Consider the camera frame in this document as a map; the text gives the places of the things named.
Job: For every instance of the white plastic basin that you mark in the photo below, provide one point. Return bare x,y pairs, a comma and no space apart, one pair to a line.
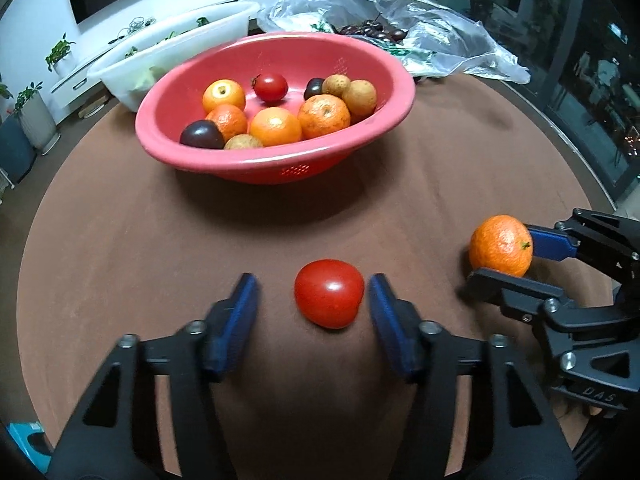
131,69

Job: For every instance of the white tv cabinet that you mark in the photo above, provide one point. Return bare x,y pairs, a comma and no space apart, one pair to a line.
75,89

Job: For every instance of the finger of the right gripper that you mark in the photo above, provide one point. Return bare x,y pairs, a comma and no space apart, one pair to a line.
515,292
607,243

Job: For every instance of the orange in bowl back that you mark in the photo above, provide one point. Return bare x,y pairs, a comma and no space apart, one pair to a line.
223,91

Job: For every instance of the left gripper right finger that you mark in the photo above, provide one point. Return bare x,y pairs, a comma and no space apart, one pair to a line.
512,433

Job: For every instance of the large orange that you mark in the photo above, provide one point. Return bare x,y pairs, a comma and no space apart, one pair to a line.
323,114

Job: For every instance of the dark orange mandarin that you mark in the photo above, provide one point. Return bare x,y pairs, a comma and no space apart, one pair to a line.
502,243

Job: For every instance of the red plastic colander bowl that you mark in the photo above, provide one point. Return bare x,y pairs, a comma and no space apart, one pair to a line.
176,101

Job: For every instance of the floor plant white pot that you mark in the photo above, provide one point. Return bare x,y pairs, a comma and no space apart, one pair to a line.
35,119

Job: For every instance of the dark cherries in bag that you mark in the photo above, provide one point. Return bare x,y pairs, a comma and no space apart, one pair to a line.
375,30

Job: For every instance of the mandarin in bowl left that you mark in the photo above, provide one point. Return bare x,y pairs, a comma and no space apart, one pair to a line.
229,120

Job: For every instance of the tall plant blue pot left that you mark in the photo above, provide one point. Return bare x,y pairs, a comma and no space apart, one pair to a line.
17,154

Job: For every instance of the red tomato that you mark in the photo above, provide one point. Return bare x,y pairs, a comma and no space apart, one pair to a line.
328,293
270,87

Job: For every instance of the dark purple plum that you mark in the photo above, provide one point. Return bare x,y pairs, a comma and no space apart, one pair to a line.
202,134

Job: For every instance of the tan longan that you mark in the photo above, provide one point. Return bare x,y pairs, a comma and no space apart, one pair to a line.
361,98
242,142
335,85

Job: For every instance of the bright yellow-orange orange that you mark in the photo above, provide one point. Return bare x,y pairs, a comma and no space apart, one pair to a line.
276,126

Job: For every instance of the blue plastic stool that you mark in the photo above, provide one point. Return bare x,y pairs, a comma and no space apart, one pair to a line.
33,442

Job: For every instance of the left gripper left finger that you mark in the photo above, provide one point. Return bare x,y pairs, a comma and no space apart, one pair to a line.
113,431

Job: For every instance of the clear plastic bag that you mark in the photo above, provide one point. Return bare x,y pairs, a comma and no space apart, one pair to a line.
438,41

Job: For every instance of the small dark red fruit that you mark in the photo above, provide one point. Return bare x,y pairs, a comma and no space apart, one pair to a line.
313,88

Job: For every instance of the small potted plant on cabinet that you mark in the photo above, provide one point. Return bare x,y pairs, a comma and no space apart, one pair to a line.
61,59

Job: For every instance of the brown round tablecloth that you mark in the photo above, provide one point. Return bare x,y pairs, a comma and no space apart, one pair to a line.
124,244

